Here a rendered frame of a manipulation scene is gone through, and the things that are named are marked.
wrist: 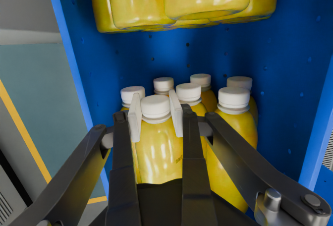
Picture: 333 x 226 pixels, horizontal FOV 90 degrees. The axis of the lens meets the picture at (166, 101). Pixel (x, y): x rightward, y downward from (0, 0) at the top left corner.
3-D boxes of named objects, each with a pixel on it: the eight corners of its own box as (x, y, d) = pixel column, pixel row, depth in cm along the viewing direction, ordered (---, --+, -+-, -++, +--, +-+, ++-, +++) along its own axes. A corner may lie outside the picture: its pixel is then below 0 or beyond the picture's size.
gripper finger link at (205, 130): (186, 125, 14) (220, 121, 14) (177, 103, 19) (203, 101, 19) (186, 140, 15) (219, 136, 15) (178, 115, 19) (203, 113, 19)
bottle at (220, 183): (233, 230, 24) (244, 116, 18) (197, 198, 30) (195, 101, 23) (257, 201, 28) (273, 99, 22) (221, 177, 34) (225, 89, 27)
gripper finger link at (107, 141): (129, 147, 14) (94, 151, 14) (134, 120, 19) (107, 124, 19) (127, 132, 14) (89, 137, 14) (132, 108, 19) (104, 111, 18)
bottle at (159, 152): (137, 212, 28) (118, 112, 22) (164, 185, 33) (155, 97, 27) (169, 241, 24) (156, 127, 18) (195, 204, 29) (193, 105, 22)
